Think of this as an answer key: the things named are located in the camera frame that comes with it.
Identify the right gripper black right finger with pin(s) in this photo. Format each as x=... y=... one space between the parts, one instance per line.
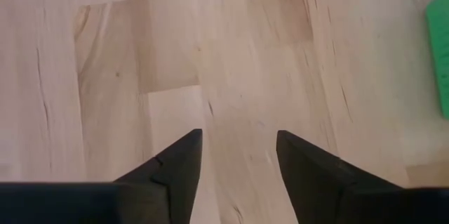
x=315 y=189

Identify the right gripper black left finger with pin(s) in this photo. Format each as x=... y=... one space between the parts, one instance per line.
x=168 y=189

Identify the green plastic basket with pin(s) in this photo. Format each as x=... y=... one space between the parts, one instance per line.
x=440 y=59

